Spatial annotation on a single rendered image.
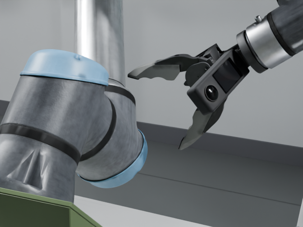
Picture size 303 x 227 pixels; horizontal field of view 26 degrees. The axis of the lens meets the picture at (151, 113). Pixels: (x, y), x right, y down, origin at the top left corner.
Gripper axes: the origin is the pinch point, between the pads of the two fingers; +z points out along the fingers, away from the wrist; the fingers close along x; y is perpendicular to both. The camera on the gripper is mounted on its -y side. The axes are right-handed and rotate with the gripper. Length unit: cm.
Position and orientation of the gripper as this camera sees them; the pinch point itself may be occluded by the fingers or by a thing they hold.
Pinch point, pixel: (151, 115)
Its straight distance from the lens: 107.8
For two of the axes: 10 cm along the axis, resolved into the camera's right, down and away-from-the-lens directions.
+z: -7.8, 4.7, 4.2
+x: -5.7, -8.1, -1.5
